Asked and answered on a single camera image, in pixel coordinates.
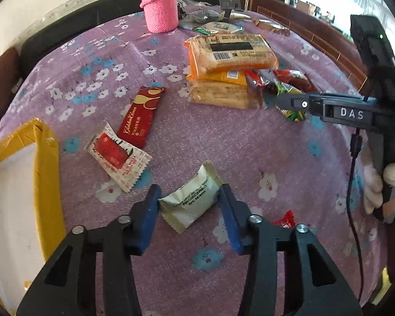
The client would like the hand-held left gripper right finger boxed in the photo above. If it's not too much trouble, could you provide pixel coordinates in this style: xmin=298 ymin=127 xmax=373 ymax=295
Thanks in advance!
xmin=219 ymin=184 xmax=364 ymax=316

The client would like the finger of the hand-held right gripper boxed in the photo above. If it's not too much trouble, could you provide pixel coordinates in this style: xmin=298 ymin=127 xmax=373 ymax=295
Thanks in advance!
xmin=265 ymin=93 xmax=312 ymax=114

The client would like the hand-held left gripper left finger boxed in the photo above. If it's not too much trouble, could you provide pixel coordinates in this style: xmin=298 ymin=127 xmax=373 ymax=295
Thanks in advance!
xmin=16 ymin=184 xmax=162 ymax=316

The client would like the green yellow snack packet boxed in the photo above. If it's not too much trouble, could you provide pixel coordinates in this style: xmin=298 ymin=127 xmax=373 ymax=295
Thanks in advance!
xmin=273 ymin=82 xmax=308 ymax=122

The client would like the large red snack packet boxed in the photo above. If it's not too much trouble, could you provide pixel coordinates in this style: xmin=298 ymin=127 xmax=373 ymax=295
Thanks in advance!
xmin=273 ymin=69 xmax=320 ymax=93

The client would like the cream white snack packet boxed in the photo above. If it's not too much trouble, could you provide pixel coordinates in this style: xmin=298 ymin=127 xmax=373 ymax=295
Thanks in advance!
xmin=158 ymin=161 xmax=224 ymax=234

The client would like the red and black snack packet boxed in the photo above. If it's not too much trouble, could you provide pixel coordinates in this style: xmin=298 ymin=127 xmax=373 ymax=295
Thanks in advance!
xmin=244 ymin=69 xmax=277 ymax=94

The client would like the white and red snack packet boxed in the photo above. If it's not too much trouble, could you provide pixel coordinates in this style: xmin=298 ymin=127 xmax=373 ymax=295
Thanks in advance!
xmin=85 ymin=122 xmax=153 ymax=193

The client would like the yellow cracker pack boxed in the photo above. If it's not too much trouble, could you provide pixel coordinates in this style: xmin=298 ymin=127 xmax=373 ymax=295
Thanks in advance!
xmin=197 ymin=69 xmax=249 ymax=88

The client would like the orange cracker pack black label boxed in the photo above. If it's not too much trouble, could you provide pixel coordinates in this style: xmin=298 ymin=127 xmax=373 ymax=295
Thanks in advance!
xmin=184 ymin=33 xmax=279 ymax=80

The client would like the dark red chocolate bar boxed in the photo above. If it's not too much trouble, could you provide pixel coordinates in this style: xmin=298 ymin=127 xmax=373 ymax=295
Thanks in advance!
xmin=117 ymin=86 xmax=166 ymax=149

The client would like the yellow taped box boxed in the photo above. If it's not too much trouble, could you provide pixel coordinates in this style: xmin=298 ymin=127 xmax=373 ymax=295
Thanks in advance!
xmin=0 ymin=117 xmax=66 ymax=310

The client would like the small red candy packet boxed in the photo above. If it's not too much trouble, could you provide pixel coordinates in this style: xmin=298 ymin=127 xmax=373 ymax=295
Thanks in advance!
xmin=271 ymin=210 xmax=297 ymax=229

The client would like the brown wooden furniture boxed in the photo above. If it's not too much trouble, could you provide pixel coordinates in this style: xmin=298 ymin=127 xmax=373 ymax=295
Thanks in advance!
xmin=248 ymin=0 xmax=369 ymax=89

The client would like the brown snack packet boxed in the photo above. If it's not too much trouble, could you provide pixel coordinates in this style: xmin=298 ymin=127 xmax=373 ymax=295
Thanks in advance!
xmin=253 ymin=18 xmax=292 ymax=37

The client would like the purple floral tablecloth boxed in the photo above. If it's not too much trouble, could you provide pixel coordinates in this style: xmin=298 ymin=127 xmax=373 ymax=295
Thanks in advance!
xmin=0 ymin=5 xmax=392 ymax=316

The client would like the white and green packet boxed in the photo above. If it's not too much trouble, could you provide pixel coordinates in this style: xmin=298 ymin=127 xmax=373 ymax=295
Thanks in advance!
xmin=192 ymin=21 xmax=245 ymax=35

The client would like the clear plastic packets pile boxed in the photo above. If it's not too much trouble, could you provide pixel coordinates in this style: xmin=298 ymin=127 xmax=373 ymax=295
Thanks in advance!
xmin=178 ymin=8 xmax=221 ymax=29

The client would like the pink bottle with knitted sleeve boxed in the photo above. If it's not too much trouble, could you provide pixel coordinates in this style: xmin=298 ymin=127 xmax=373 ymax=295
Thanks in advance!
xmin=139 ymin=0 xmax=179 ymax=34

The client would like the maroon sofa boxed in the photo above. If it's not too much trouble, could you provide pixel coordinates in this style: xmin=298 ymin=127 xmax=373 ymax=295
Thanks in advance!
xmin=0 ymin=48 xmax=20 ymax=139

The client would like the black sofa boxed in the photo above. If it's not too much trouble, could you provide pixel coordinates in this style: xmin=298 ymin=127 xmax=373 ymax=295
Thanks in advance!
xmin=20 ymin=0 xmax=219 ymax=70

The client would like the black cable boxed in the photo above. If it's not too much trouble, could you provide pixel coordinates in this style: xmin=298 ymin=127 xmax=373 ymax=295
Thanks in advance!
xmin=347 ymin=132 xmax=366 ymax=303

